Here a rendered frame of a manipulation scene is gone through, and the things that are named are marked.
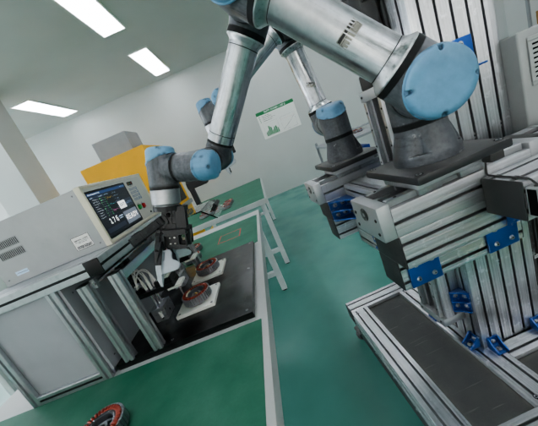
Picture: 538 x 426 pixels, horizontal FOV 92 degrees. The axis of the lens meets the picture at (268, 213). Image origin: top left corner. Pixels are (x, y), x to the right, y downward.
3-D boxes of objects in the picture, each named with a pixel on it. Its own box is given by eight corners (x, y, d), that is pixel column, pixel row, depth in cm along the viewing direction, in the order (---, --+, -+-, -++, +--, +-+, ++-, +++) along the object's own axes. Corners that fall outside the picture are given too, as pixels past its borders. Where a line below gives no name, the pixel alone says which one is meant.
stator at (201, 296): (214, 286, 105) (211, 278, 104) (208, 302, 94) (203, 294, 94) (190, 294, 107) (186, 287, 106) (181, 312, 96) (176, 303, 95)
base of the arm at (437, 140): (432, 146, 72) (423, 111, 70) (481, 144, 58) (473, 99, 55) (383, 167, 72) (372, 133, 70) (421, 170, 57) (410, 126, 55)
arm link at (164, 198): (144, 191, 66) (156, 189, 74) (147, 209, 66) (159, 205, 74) (174, 188, 66) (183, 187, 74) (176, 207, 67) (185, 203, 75)
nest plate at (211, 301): (220, 284, 108) (219, 281, 107) (215, 305, 93) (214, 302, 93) (187, 297, 108) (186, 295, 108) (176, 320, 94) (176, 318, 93)
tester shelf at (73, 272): (175, 213, 139) (171, 205, 137) (105, 271, 73) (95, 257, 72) (100, 244, 140) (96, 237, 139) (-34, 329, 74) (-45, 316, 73)
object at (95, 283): (165, 226, 137) (163, 221, 136) (97, 288, 77) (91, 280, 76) (163, 228, 137) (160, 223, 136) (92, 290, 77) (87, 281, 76)
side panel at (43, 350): (117, 369, 84) (61, 287, 76) (113, 377, 81) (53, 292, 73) (40, 400, 85) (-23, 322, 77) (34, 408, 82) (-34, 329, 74)
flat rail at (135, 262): (180, 223, 137) (176, 218, 136) (122, 282, 77) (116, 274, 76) (177, 224, 137) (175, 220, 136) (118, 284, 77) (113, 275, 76)
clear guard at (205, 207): (224, 206, 137) (219, 196, 136) (218, 218, 114) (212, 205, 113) (168, 229, 139) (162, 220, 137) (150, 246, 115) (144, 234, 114)
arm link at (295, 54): (323, 140, 117) (265, 16, 104) (317, 140, 131) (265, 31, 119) (348, 127, 115) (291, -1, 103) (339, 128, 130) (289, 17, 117)
